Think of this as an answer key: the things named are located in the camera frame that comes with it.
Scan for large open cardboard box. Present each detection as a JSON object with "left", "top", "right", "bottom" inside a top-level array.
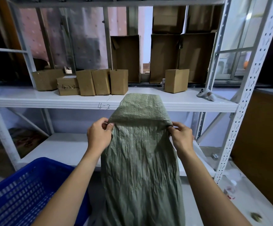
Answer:
[
  {"left": 110, "top": 35, "right": 142, "bottom": 83},
  {"left": 150, "top": 34, "right": 181, "bottom": 83},
  {"left": 179, "top": 32, "right": 217, "bottom": 83}
]

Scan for white handheld scanner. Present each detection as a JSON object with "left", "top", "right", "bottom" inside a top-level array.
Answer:
[{"left": 197, "top": 88, "right": 216, "bottom": 101}]

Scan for pink dotted curtain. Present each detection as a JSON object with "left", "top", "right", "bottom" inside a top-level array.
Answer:
[{"left": 18, "top": 7, "right": 127, "bottom": 70}]

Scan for cube cardboard box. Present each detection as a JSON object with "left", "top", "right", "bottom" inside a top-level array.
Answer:
[{"left": 164, "top": 69, "right": 190, "bottom": 94}]

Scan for wide cardboard box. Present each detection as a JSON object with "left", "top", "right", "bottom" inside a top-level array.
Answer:
[{"left": 32, "top": 69, "right": 64, "bottom": 92}]

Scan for white metal shelf rack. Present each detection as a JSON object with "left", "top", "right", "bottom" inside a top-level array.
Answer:
[{"left": 0, "top": 0, "right": 273, "bottom": 185}]

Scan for metal framed window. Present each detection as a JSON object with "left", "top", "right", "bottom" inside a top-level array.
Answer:
[{"left": 215, "top": 0, "right": 264, "bottom": 80}]

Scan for person's left hand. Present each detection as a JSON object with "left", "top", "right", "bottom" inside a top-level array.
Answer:
[{"left": 87, "top": 117, "right": 115, "bottom": 158}]

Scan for person's right forearm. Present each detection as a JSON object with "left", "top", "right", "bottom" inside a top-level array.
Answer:
[{"left": 179, "top": 143, "right": 252, "bottom": 226}]

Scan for blue plastic basket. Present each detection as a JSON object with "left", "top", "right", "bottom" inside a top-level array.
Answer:
[{"left": 0, "top": 157, "right": 91, "bottom": 226}]

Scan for person's left forearm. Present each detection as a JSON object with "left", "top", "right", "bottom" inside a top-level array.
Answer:
[{"left": 32, "top": 148, "right": 109, "bottom": 226}]

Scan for clear plastic bottle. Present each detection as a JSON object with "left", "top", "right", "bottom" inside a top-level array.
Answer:
[{"left": 223, "top": 180, "right": 238, "bottom": 200}]

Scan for closed stacked cardboard box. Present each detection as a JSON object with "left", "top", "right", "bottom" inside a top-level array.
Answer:
[
  {"left": 186, "top": 5, "right": 223, "bottom": 33},
  {"left": 152, "top": 6, "right": 186, "bottom": 35}
]

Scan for red patterned carton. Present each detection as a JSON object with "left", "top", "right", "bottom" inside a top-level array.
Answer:
[{"left": 8, "top": 128, "right": 50, "bottom": 158}]

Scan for white crumpled paper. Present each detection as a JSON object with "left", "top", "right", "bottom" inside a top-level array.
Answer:
[{"left": 221, "top": 166, "right": 242, "bottom": 184}]

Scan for person's right hand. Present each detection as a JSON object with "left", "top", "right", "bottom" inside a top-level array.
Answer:
[{"left": 168, "top": 121, "right": 195, "bottom": 156}]

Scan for green woven sack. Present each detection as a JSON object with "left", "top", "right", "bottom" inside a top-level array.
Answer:
[{"left": 100, "top": 93, "right": 186, "bottom": 226}]

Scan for tall small cardboard box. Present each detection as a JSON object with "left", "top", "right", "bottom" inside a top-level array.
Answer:
[
  {"left": 91, "top": 69, "right": 111, "bottom": 96},
  {"left": 109, "top": 69, "right": 129, "bottom": 95},
  {"left": 76, "top": 69, "right": 96, "bottom": 96}
]

